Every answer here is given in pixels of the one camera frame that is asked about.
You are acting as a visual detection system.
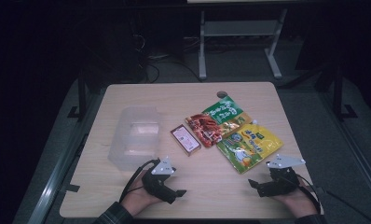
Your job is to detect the person's left hand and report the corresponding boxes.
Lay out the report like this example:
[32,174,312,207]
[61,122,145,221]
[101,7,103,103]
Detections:
[121,177,163,217]

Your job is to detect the person's right hand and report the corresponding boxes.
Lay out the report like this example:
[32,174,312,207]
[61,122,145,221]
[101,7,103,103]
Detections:
[270,179,319,219]

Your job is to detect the white metal stand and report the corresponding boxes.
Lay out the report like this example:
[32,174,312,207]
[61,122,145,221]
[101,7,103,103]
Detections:
[198,7,289,80]

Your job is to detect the silver floor rail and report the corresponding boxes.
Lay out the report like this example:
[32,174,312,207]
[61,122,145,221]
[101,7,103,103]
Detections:
[316,91,371,203]
[27,122,93,224]

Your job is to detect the black floor cables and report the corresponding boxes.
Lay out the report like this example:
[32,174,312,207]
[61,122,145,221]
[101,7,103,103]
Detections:
[133,32,204,84]

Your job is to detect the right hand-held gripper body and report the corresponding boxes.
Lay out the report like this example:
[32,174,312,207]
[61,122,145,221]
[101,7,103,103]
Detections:
[257,154,307,198]

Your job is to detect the clear plastic container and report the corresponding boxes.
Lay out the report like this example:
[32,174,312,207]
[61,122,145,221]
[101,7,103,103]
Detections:
[107,105,161,172]

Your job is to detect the yellow spout pouch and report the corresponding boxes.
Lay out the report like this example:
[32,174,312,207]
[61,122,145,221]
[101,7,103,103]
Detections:
[216,119,285,175]

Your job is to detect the small pink red box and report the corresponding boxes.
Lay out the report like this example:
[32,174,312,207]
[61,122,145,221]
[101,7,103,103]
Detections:
[170,123,202,157]

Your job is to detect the left hand-held gripper black cable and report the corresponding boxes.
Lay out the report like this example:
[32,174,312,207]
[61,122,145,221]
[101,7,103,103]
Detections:
[118,159,161,203]

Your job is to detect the thin black floor cable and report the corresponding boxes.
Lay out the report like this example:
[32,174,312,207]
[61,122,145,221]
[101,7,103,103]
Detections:
[324,189,371,224]

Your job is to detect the red green snack packet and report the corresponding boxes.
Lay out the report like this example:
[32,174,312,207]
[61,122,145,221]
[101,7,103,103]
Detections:
[185,95,254,149]

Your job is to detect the black metal stand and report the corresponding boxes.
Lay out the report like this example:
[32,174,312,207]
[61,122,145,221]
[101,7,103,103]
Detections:
[66,70,89,123]
[332,63,359,123]

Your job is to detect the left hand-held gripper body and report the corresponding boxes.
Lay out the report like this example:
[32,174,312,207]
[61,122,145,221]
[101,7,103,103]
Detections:
[141,155,179,205]

